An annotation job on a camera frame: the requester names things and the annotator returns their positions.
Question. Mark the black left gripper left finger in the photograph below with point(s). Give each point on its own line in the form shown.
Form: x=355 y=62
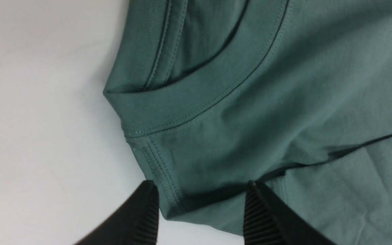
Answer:
x=135 y=222

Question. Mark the green long-sleeve top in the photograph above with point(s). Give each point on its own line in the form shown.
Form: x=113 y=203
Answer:
x=294 y=93

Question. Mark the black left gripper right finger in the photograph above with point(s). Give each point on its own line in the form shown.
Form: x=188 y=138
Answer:
x=269 y=221

